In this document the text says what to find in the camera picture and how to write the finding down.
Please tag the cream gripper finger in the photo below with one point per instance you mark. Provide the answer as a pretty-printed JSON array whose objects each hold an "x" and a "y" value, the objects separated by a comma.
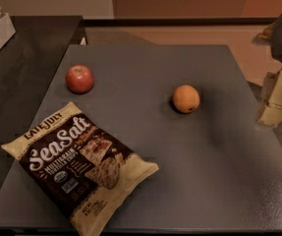
[
  {"x": 270, "y": 112},
  {"x": 264, "y": 37}
]

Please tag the orange fruit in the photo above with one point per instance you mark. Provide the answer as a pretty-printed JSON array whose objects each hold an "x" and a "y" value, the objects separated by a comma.
[{"x": 186, "y": 99}]

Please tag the brown sea salt chip bag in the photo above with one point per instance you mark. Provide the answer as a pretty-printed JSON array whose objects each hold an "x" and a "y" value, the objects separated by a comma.
[{"x": 86, "y": 172}]

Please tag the red apple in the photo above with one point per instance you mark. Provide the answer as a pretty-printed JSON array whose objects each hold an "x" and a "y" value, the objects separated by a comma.
[{"x": 79, "y": 79}]

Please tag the dark side counter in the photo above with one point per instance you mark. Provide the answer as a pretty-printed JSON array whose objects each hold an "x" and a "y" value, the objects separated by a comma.
[{"x": 28, "y": 62}]

